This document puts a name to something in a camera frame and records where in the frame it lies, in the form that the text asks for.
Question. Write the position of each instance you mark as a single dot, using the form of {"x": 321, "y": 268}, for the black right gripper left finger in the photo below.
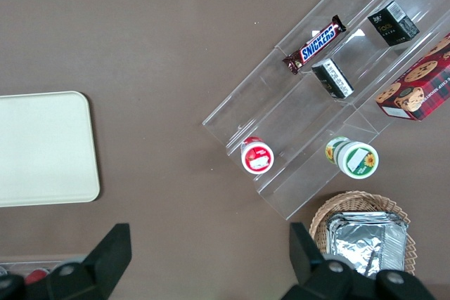
{"x": 102, "y": 265}

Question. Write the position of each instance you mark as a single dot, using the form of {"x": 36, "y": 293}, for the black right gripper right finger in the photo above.
{"x": 309, "y": 261}

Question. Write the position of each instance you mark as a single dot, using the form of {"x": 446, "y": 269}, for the light wicker basket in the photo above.
{"x": 355, "y": 201}

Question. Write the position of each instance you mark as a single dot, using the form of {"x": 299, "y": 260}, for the cream rectangular plastic tray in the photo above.
{"x": 42, "y": 145}

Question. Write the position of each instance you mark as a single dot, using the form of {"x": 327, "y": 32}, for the stack of foil trays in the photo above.
{"x": 365, "y": 240}

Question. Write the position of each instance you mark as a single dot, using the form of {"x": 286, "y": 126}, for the red cola bottle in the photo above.
{"x": 35, "y": 276}

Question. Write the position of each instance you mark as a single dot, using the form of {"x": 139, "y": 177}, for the green sunflower yogurt cup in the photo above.
{"x": 355, "y": 159}

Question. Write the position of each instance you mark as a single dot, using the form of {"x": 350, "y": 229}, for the red lid yogurt cup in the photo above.
{"x": 257, "y": 157}

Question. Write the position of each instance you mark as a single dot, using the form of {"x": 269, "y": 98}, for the clear acrylic stepped display stand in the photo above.
{"x": 281, "y": 110}

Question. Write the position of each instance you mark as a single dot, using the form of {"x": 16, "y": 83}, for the small black carton box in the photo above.
{"x": 333, "y": 78}
{"x": 393, "y": 24}

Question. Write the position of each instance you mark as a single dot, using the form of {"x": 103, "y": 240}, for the red plaid cookie box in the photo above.
{"x": 422, "y": 85}

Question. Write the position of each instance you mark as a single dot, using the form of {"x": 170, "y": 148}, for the Snickers chocolate bar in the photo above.
{"x": 318, "y": 43}

